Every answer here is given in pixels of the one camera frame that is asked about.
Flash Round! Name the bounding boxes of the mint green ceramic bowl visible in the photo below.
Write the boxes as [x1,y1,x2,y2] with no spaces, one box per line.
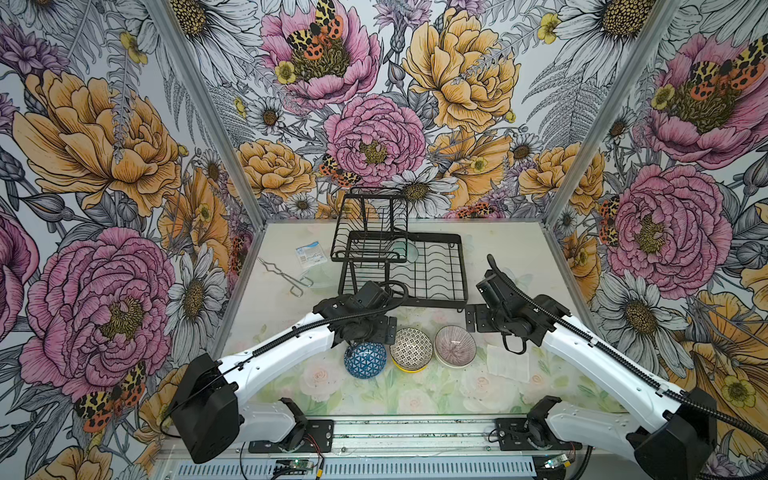
[389,239,420,263]

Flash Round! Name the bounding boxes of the pink striped ceramic bowl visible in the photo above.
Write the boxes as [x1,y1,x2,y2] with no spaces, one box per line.
[433,325,477,368]

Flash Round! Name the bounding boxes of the brown patterned ceramic bowl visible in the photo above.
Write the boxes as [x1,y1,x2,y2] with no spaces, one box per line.
[390,327,433,373]

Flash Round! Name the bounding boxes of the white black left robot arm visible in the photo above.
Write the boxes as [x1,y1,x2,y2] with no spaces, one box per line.
[167,280,409,464]

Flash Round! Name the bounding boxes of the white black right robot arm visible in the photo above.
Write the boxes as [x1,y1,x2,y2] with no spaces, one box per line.
[467,266,716,479]

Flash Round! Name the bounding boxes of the clear plastic compartment box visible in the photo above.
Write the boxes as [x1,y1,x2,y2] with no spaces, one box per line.
[485,345,530,383]

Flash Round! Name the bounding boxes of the blue geometric patterned bowl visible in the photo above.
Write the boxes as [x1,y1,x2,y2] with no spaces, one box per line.
[344,342,387,380]

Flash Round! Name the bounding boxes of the small blue white packet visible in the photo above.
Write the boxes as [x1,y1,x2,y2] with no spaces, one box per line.
[295,241,328,270]

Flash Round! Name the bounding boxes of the green circuit board right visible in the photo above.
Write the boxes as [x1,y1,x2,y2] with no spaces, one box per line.
[542,454,571,469]

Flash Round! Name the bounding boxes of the green circuit board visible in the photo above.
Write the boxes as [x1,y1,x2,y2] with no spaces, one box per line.
[272,459,315,479]
[542,454,571,469]

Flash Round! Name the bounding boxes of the green circuit board left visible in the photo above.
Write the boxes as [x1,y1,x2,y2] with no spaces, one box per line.
[272,459,315,479]

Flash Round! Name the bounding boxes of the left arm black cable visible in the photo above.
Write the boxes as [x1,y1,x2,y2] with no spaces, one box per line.
[158,278,410,439]

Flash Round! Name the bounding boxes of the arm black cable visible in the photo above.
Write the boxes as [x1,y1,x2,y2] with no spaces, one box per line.
[487,254,768,480]
[158,278,410,439]

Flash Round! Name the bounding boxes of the black wire dish rack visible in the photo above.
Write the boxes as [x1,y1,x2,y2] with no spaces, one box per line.
[330,187,468,311]

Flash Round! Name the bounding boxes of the metal wire tongs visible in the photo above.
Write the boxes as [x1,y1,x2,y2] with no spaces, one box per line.
[257,257,314,298]

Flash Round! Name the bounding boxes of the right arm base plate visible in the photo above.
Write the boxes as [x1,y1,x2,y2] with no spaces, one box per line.
[494,417,582,451]

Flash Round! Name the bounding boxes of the aluminium mounting rail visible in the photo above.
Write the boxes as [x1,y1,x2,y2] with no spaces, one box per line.
[155,412,625,458]

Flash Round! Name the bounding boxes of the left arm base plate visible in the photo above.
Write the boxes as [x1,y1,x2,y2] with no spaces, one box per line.
[247,419,335,454]

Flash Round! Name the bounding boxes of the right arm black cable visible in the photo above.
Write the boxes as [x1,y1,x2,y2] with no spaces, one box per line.
[487,254,768,480]

